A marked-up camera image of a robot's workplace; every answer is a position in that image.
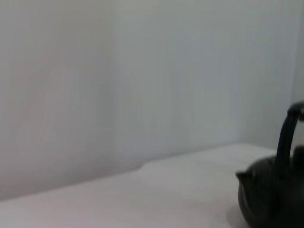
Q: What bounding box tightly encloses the black round teapot with handle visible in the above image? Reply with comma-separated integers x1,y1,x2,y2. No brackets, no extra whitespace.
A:
235,101,304,228

